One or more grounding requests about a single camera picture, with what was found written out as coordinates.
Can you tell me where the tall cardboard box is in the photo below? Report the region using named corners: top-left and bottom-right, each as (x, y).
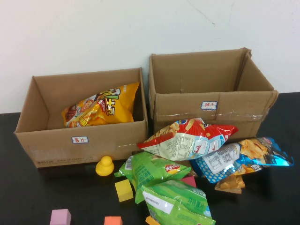
top-left (148, 47), bottom-right (279, 141)

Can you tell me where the yellow rubber duck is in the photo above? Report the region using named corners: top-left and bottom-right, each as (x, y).
top-left (95, 156), bottom-right (115, 177)

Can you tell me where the low cardboard box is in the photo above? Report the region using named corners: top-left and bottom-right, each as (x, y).
top-left (14, 67), bottom-right (149, 168)

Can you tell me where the pink foam cube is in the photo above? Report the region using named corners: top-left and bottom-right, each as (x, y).
top-left (50, 209), bottom-right (72, 225)

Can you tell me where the magenta foam cube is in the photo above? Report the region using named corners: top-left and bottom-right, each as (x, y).
top-left (180, 176), bottom-right (197, 188)

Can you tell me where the orange foam block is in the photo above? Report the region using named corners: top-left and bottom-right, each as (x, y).
top-left (145, 215), bottom-right (161, 225)

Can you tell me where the yellow chip bag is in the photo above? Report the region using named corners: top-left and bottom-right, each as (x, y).
top-left (61, 82), bottom-right (141, 128)

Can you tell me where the red shrimp cracker bag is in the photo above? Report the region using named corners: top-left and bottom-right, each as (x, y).
top-left (136, 118), bottom-right (239, 161)

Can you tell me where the orange foam cube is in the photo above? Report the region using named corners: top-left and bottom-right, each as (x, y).
top-left (104, 216), bottom-right (123, 225)

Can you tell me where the green Lay's chip bag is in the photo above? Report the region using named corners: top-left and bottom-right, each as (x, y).
top-left (114, 151), bottom-right (192, 204)

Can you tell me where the blue chip bag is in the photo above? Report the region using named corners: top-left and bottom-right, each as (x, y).
top-left (190, 137), bottom-right (295, 184)

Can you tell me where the yellow foam cube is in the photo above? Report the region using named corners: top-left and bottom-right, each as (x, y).
top-left (114, 179), bottom-right (134, 203)

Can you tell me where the green bag with white label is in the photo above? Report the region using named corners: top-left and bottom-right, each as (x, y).
top-left (140, 180), bottom-right (216, 225)

